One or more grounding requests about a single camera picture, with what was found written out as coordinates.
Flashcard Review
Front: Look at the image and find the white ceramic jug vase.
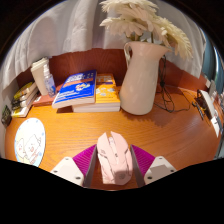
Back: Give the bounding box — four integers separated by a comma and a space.
119, 40, 173, 116

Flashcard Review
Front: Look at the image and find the round cartoon-print mouse pad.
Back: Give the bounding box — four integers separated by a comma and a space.
14, 117, 47, 168

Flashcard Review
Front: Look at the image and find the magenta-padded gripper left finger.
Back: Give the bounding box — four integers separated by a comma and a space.
50, 144, 98, 188

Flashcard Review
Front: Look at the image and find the cream lidded tumbler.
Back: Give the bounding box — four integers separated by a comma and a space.
30, 57, 51, 97

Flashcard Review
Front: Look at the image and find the stack of yellow-black books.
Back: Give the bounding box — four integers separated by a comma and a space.
10, 80, 39, 118

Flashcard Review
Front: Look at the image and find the silver laptop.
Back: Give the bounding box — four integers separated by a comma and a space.
195, 89, 218, 121

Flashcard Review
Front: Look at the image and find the black cable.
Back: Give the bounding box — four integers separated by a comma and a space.
153, 54, 201, 114

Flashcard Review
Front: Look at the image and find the orange book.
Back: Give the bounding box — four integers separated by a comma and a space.
71, 73, 122, 113

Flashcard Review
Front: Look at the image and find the clear spray bottle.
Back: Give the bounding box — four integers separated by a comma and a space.
43, 64, 58, 98

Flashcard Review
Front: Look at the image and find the pink computer mouse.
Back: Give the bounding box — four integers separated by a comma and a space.
96, 130, 133, 186

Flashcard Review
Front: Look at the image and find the white flower bouquet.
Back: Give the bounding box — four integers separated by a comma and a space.
99, 0, 194, 61

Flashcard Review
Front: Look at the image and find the white pleated curtain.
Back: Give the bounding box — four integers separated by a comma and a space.
0, 0, 208, 101

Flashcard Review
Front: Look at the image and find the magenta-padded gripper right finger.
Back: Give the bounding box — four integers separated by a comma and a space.
130, 144, 177, 188

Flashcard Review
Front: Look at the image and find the flat reddish-brown book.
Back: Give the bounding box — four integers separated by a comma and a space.
32, 94, 57, 108

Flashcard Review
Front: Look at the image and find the window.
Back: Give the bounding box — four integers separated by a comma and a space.
201, 29, 224, 94

